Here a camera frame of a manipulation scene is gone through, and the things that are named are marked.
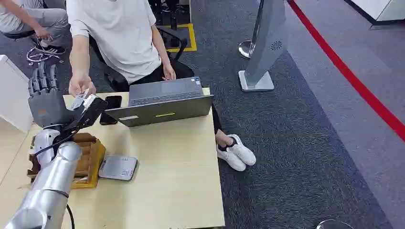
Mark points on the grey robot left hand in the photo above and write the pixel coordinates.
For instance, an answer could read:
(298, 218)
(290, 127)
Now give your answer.
(47, 106)

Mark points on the person's left hand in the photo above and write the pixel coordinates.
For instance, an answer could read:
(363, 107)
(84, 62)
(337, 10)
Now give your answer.
(169, 72)

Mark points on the person's right hand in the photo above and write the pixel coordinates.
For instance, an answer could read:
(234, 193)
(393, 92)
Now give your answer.
(79, 82)

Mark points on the white printed card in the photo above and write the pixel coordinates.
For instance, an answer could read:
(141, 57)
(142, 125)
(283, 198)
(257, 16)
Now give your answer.
(79, 100)

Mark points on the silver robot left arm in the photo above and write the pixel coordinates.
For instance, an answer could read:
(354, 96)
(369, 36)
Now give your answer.
(47, 192)

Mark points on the black office chair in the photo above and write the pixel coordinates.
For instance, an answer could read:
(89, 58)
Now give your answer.
(180, 68)

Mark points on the grey open laptop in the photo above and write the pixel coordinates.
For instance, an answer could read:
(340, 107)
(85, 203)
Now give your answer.
(164, 106)

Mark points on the white cabinet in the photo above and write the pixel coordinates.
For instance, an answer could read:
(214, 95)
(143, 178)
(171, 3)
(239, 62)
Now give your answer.
(14, 94)

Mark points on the black smartphone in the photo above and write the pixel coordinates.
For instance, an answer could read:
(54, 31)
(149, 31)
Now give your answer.
(110, 110)

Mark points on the chrome stool base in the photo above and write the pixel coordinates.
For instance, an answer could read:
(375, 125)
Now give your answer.
(39, 56)

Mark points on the black stand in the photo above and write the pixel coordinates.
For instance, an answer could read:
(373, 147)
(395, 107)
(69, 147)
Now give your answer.
(173, 19)

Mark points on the person in pale shirt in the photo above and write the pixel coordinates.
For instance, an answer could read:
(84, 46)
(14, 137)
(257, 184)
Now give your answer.
(120, 34)

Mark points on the wooden card box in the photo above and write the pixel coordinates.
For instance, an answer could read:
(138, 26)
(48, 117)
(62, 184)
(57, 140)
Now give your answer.
(90, 164)

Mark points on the seated person in grey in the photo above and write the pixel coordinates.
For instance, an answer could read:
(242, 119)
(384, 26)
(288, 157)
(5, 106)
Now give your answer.
(38, 15)

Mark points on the grey square card reader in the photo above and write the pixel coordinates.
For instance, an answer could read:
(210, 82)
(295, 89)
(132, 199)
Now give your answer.
(118, 167)

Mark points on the grey kiosk stand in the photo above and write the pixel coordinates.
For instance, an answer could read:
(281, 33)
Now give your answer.
(265, 41)

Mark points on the white sneaker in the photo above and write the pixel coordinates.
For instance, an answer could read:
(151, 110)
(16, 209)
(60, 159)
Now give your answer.
(243, 151)
(231, 159)

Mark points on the white counter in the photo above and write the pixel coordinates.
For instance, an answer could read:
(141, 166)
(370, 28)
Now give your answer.
(383, 9)

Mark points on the round chrome base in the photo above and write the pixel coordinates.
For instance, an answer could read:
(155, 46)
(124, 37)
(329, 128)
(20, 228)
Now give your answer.
(333, 225)

